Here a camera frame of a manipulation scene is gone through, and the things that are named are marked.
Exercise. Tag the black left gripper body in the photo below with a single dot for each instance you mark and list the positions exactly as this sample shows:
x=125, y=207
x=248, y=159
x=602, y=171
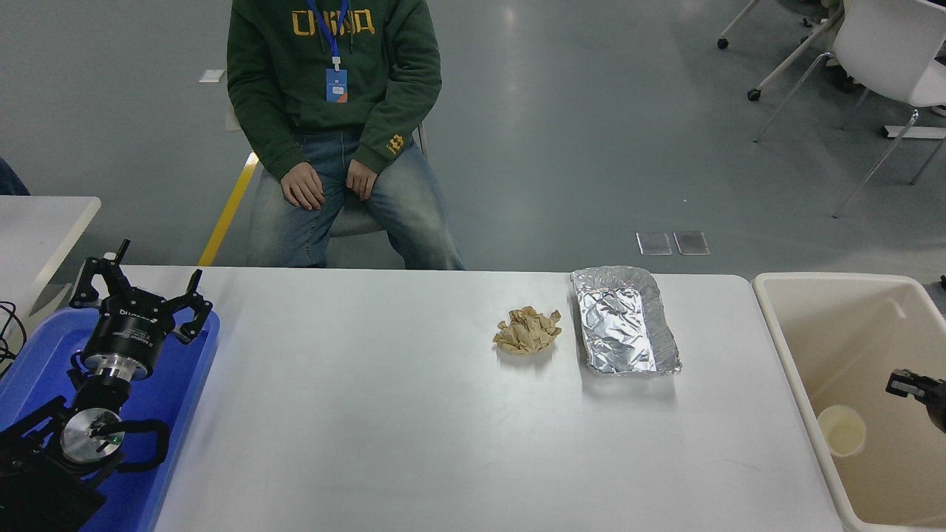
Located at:
x=129, y=332

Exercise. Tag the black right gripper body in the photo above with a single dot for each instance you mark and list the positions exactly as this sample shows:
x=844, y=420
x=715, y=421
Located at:
x=937, y=403

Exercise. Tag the white paper cup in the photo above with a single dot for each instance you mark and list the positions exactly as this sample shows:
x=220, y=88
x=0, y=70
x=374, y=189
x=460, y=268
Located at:
x=841, y=432

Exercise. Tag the silver foil tray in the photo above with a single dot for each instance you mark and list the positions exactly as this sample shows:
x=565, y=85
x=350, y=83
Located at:
x=621, y=325

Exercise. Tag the tan paper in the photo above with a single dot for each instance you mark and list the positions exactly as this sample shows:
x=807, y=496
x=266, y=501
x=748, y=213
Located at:
x=527, y=331

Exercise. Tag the person's right hand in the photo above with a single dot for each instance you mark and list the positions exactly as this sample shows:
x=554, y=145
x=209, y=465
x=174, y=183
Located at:
x=303, y=188

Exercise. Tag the person's left hand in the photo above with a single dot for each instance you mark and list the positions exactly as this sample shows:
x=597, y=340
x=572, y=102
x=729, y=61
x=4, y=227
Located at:
x=362, y=179

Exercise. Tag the blue plastic tray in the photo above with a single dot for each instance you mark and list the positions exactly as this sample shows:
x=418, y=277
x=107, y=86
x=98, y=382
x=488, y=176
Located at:
x=177, y=384

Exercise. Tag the large pale plastic bin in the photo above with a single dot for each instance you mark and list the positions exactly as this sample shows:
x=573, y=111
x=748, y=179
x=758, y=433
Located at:
x=850, y=332

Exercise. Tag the white side table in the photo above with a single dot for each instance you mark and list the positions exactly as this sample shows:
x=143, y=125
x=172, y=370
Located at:
x=37, y=236

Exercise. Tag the yellow floor tape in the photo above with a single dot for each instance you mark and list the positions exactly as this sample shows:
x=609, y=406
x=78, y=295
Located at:
x=229, y=210

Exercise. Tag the person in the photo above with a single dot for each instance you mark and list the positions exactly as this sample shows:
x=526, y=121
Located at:
x=392, y=74
x=10, y=181

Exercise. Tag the clear floor plate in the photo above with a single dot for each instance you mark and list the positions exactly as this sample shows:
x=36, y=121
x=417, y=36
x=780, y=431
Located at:
x=691, y=242
x=654, y=243

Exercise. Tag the white shell chair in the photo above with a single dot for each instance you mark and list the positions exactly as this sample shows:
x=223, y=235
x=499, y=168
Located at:
x=887, y=44

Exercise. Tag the rolling office chair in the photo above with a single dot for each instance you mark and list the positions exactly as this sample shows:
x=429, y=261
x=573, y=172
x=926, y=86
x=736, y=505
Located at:
x=796, y=52

